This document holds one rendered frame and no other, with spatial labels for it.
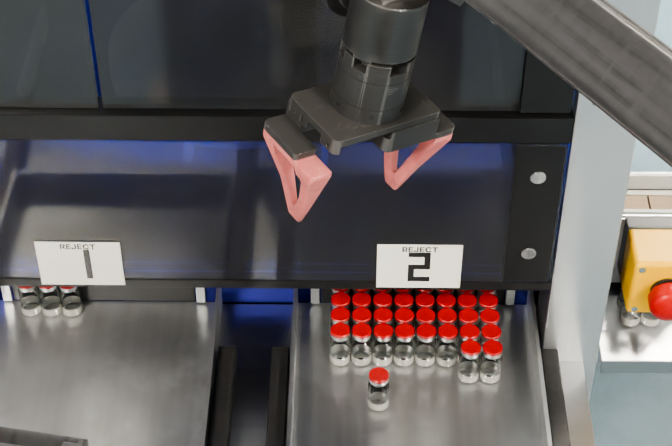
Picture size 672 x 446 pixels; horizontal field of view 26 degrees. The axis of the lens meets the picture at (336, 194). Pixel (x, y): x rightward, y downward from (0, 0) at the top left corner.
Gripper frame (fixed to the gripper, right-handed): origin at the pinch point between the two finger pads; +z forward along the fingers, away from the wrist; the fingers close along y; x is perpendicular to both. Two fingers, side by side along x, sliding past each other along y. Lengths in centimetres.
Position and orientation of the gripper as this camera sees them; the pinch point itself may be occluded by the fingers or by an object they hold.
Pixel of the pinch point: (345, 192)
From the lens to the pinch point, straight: 117.6
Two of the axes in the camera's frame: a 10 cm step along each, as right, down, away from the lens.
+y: -8.1, 2.6, -5.3
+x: 5.7, 6.0, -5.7
